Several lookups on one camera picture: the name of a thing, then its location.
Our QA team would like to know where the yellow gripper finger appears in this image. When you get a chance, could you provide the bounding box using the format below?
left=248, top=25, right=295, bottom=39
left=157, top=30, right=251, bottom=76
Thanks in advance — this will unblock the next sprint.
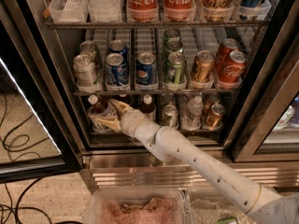
left=97, top=118, right=121, bottom=133
left=109, top=99, right=133, bottom=116

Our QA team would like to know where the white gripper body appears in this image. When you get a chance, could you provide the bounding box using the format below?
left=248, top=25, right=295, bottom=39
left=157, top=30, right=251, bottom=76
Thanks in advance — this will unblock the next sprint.
left=120, top=109, right=146, bottom=137

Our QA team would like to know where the brown tea bottle white cap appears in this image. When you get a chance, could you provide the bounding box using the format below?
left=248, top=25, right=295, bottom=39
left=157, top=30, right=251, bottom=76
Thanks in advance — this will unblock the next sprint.
left=88, top=95, right=117, bottom=121

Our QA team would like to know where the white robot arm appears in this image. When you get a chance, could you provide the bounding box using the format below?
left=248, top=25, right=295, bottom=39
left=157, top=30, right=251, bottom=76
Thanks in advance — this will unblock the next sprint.
left=109, top=99, right=299, bottom=224

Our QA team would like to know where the clear water bottle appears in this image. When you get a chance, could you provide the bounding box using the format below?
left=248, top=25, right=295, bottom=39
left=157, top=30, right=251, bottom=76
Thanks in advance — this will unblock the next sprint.
left=182, top=96, right=203, bottom=131

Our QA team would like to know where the open glass fridge door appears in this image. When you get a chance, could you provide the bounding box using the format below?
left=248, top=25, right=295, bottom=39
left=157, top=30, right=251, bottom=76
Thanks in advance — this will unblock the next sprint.
left=0, top=0, right=83, bottom=183

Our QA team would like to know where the gold can middle shelf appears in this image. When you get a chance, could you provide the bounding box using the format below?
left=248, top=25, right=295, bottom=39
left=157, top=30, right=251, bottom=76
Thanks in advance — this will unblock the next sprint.
left=191, top=50, right=215, bottom=84

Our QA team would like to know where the gold can shelf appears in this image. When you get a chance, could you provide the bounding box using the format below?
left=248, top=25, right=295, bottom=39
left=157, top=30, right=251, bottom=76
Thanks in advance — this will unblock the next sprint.
left=201, top=0, right=234, bottom=21
left=191, top=50, right=215, bottom=84

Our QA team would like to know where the Coca-Cola bottle left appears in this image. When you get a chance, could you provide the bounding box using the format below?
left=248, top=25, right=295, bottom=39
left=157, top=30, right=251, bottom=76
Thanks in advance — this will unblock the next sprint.
left=127, top=0, right=158, bottom=22

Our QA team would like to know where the coca-cola bottle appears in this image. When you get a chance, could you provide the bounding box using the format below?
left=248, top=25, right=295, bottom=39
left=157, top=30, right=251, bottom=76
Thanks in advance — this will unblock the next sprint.
left=164, top=0, right=192, bottom=21
left=127, top=0, right=158, bottom=22

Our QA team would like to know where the stainless steel fridge cabinet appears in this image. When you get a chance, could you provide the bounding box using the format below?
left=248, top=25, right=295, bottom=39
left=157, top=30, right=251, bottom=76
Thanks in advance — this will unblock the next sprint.
left=18, top=0, right=299, bottom=194

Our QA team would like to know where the Coca-Cola bottle right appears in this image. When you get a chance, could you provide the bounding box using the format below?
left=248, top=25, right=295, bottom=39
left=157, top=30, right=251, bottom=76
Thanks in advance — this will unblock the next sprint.
left=164, top=0, right=192, bottom=21

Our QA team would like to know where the gold can top shelf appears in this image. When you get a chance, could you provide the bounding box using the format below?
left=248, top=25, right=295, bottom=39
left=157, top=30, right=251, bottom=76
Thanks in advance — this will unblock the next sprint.
left=201, top=0, right=234, bottom=21

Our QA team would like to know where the silver can bottom front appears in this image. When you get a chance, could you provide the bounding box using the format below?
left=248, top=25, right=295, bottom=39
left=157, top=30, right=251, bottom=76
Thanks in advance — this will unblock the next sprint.
left=88, top=108, right=111, bottom=133

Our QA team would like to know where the blue Pepsi can front left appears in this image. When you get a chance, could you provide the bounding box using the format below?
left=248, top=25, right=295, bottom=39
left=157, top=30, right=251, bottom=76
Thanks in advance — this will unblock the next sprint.
left=105, top=53, right=129, bottom=91

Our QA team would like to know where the blue pepsi can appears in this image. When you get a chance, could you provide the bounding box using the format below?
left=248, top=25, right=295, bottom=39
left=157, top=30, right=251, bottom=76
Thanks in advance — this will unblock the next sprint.
left=135, top=52, right=158, bottom=91
left=109, top=39, right=128, bottom=59
left=105, top=53, right=129, bottom=91

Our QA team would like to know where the green white can bottom front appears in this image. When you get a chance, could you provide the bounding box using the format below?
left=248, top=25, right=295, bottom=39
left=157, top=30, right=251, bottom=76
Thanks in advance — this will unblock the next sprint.
left=162, top=105, right=178, bottom=128

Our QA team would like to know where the blue Pepsi can centre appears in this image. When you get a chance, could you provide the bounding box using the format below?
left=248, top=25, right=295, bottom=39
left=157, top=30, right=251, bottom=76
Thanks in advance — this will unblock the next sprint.
left=135, top=52, right=158, bottom=91

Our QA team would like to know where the white can middle front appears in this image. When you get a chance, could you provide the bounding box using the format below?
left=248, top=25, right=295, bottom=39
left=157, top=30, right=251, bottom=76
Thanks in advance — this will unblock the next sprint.
left=73, top=54, right=101, bottom=93

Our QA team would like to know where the blue Pepsi can rear left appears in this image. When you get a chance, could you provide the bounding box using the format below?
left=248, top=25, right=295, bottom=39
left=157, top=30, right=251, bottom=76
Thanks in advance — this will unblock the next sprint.
left=109, top=39, right=128, bottom=59

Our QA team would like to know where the white can middle rear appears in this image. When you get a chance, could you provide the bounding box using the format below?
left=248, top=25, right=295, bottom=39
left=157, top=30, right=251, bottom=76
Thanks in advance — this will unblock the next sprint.
left=79, top=40, right=101, bottom=66

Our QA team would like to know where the green can middle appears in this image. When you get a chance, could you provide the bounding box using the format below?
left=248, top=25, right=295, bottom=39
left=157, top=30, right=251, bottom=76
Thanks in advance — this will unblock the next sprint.
left=164, top=40, right=183, bottom=58

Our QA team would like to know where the clear bin left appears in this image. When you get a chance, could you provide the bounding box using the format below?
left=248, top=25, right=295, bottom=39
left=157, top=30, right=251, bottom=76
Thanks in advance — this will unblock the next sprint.
left=89, top=187, right=190, bottom=224

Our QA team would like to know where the clear bin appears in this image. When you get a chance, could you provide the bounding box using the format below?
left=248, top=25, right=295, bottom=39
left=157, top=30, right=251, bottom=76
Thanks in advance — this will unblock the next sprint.
left=186, top=187, right=257, bottom=224
left=89, top=187, right=190, bottom=224

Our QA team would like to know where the gold can bottom front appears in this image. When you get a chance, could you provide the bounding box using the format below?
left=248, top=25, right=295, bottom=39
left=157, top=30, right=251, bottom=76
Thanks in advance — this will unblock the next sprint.
left=204, top=104, right=225, bottom=130

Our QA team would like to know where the gold can bottom rear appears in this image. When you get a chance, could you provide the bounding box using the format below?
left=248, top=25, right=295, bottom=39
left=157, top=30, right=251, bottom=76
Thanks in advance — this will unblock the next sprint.
left=204, top=92, right=220, bottom=110

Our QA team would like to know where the green can rear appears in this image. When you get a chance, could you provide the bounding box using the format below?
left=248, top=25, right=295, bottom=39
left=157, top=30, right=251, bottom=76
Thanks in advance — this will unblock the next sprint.
left=163, top=29, right=180, bottom=44

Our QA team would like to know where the red Coca-Cola can front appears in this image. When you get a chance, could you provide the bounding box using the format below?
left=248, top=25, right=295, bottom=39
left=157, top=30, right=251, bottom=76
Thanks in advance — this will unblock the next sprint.
left=219, top=50, right=247, bottom=84

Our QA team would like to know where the red coca-cola can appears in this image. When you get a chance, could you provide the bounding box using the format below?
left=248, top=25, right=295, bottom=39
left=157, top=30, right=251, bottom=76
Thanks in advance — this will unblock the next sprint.
left=219, top=50, right=247, bottom=84
left=215, top=38, right=239, bottom=74

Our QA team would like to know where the clear bin right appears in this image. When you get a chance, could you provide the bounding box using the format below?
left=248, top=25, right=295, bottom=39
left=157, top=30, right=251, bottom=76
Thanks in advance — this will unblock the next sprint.
left=186, top=187, right=257, bottom=224

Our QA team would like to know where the empty clear plastic tray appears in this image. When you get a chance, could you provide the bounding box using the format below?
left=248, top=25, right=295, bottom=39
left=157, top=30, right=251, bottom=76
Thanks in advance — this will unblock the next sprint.
left=49, top=0, right=89, bottom=23

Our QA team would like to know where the red Coca-Cola can rear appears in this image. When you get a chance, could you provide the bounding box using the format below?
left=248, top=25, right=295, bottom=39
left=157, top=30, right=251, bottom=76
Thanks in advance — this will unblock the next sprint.
left=215, top=38, right=239, bottom=74

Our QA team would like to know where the green can in bin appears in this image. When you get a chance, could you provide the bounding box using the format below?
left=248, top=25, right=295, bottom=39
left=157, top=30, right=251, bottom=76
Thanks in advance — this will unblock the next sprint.
left=216, top=217, right=239, bottom=224

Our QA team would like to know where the black floor cable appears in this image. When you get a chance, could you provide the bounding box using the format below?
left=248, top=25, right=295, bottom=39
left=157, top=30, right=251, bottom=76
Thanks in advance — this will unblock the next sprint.
left=0, top=93, right=84, bottom=224

